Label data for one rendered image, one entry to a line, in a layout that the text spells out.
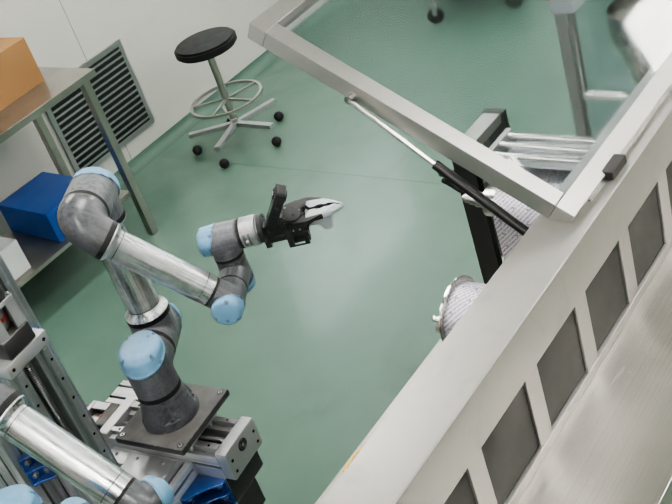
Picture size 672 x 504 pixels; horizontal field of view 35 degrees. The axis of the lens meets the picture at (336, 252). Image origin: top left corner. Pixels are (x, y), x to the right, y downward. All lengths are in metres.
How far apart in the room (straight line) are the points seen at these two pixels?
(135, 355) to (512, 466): 1.43
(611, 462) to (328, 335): 2.84
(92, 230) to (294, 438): 1.59
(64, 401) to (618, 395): 1.45
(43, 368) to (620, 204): 1.45
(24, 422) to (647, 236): 1.17
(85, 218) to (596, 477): 1.42
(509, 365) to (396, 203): 3.58
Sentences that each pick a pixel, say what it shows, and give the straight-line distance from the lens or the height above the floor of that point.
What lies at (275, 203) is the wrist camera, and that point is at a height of 1.30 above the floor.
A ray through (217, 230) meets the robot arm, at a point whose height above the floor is 1.25.
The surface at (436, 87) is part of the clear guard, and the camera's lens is 1.57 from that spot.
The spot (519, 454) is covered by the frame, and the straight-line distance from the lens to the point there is 1.38.
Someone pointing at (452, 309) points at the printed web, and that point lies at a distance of 1.95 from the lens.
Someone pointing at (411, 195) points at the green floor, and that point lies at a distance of 4.87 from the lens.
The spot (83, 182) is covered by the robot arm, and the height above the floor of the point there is 1.46.
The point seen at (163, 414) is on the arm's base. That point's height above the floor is 0.87.
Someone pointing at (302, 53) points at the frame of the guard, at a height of 1.90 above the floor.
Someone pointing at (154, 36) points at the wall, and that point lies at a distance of 6.16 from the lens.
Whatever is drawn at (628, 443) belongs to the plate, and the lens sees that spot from 1.44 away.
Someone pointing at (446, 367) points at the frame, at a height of 1.65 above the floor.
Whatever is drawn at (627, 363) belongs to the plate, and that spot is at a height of 1.44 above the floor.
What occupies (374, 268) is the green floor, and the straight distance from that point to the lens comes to 4.46.
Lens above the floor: 2.47
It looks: 32 degrees down
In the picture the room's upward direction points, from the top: 19 degrees counter-clockwise
